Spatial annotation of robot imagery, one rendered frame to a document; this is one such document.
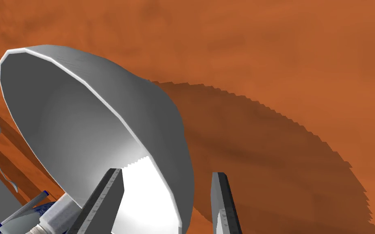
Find grey pen with blue ends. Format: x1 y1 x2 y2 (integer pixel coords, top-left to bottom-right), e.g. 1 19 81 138
0 190 50 234

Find white bottle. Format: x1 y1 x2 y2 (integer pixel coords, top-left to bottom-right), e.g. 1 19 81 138
26 193 85 234

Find grey white bowl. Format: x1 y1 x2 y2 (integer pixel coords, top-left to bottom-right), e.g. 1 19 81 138
0 44 195 234

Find orange wooden table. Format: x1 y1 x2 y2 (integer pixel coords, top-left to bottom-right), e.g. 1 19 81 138
0 0 375 234

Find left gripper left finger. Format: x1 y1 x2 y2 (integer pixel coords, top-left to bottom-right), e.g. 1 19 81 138
67 168 125 234

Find thin silver utensil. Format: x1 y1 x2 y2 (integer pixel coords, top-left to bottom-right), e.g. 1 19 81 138
0 148 19 193

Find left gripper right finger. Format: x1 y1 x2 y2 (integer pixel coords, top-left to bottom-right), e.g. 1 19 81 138
210 172 243 234

